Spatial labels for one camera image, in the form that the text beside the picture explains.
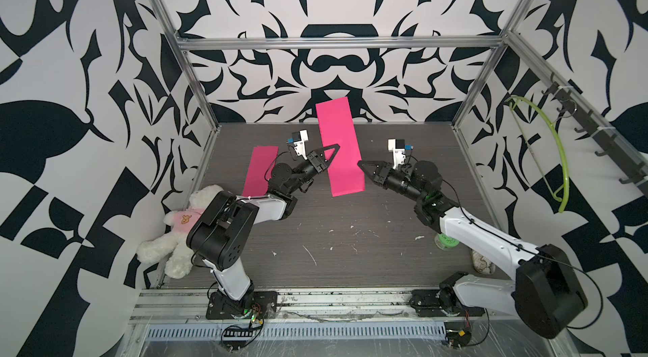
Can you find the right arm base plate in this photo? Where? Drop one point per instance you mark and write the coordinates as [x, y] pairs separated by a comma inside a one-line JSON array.
[[440, 303]]

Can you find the small electronics board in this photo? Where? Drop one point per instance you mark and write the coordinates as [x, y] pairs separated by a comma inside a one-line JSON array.
[[236, 334], [458, 338]]

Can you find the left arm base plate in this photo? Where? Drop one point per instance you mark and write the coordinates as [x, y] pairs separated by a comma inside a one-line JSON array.
[[254, 304]]

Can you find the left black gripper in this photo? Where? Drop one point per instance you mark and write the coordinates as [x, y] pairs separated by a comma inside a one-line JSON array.
[[317, 165]]

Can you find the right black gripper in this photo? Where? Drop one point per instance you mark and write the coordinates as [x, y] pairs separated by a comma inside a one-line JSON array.
[[381, 175]]

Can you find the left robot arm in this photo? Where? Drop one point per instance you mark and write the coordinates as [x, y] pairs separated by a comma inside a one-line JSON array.
[[220, 234]]

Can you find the green hoop hanger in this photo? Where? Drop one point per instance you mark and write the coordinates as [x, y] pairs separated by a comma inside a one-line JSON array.
[[541, 138]]

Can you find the black wall hook rail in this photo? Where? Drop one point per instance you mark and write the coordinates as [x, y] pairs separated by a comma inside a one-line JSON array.
[[592, 124]]

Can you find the right small electronics board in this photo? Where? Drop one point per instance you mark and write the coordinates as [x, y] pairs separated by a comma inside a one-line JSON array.
[[458, 338]]

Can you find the left small electronics board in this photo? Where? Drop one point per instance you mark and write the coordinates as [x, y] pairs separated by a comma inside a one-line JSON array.
[[236, 334]]

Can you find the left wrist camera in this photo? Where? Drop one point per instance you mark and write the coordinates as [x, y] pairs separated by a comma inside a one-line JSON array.
[[297, 144]]

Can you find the white teddy bear pink shirt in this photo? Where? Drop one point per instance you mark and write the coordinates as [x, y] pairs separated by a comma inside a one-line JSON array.
[[173, 243]]

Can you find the green lidded jar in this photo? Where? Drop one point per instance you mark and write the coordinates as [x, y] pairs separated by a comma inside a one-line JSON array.
[[446, 243]]

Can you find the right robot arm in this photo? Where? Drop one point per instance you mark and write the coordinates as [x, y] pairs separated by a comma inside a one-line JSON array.
[[541, 287]]

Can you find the patterned cream pouch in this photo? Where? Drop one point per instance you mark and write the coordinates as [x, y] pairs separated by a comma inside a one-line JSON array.
[[482, 265]]

